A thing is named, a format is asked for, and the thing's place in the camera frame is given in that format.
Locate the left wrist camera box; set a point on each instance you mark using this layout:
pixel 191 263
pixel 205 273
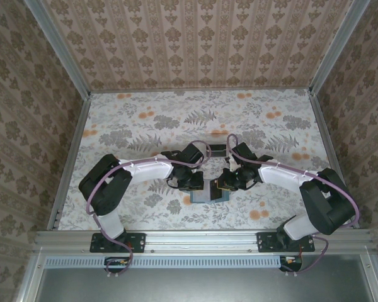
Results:
pixel 192 154

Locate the grey metal sheet panel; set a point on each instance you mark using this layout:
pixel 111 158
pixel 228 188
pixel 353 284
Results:
pixel 208 286

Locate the blue card holder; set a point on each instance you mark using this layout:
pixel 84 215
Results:
pixel 198 196

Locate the small black box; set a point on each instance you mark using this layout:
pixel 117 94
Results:
pixel 217 151

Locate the aluminium side rail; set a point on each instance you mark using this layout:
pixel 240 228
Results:
pixel 72 157
pixel 327 141

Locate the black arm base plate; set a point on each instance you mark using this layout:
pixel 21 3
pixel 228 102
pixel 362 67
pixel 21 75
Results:
pixel 264 242
pixel 137 242

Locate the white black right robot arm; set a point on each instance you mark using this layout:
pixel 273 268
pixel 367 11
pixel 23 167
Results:
pixel 280 176

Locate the aluminium front rail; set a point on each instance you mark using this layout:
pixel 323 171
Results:
pixel 201 240

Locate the black connector board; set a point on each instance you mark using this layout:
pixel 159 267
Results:
pixel 291 263
pixel 115 263

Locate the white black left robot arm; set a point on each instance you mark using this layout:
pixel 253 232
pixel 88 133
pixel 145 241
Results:
pixel 148 171

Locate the aluminium frame post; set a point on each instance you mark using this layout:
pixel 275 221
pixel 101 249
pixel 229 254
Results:
pixel 337 47
pixel 59 47

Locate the black credit card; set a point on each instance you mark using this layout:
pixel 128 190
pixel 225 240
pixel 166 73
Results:
pixel 214 192

